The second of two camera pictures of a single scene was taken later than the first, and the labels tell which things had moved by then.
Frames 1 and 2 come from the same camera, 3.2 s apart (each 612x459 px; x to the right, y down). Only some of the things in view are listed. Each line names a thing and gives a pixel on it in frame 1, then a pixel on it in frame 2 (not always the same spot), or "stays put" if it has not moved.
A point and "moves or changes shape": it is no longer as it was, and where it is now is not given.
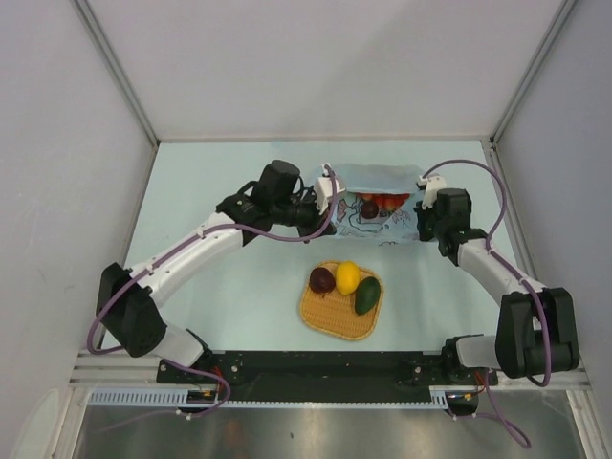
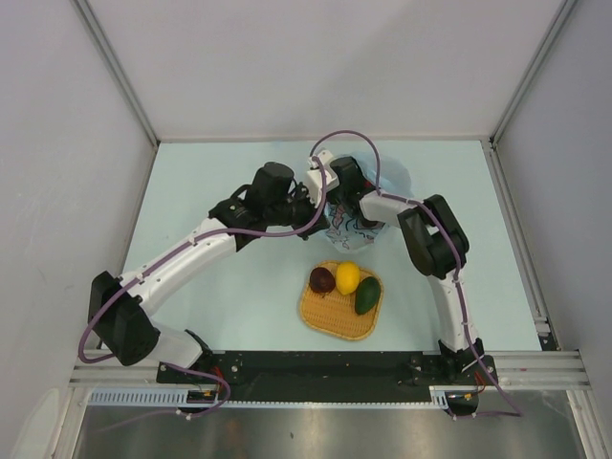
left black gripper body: x=301 y=213 stays put
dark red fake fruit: x=322 y=280 stays put
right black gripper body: x=429 y=225 → x=338 y=193
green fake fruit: x=367 y=294 stays put
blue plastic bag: x=350 y=222 moves or changes shape
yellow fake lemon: x=347 y=277 stays put
